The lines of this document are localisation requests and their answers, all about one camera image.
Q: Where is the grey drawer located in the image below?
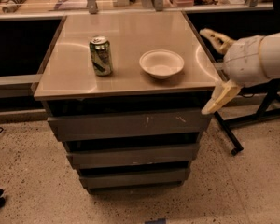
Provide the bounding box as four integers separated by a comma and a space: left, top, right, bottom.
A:
79, 168, 190, 189
48, 108, 211, 141
67, 143, 200, 169

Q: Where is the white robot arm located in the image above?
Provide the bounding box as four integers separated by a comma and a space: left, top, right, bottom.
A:
200, 29, 280, 115

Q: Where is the grey bottom drawer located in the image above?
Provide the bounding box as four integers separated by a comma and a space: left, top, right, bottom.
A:
79, 168, 190, 189

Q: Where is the grey top drawer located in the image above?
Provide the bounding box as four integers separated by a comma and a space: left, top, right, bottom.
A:
48, 108, 211, 141

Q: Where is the black rolling stand frame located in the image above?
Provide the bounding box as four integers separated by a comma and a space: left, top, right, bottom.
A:
214, 79, 280, 156

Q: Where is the white bowl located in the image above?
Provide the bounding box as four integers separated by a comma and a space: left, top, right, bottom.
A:
139, 49, 185, 79

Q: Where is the grey middle drawer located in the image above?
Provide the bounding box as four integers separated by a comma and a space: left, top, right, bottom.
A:
67, 143, 200, 169

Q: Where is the grey drawer cabinet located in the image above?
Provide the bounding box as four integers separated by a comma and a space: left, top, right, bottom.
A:
33, 10, 227, 195

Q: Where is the green soda can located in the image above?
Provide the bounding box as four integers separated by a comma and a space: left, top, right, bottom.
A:
89, 35, 113, 77

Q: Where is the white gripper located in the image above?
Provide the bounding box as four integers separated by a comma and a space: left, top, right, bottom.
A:
199, 28, 269, 115

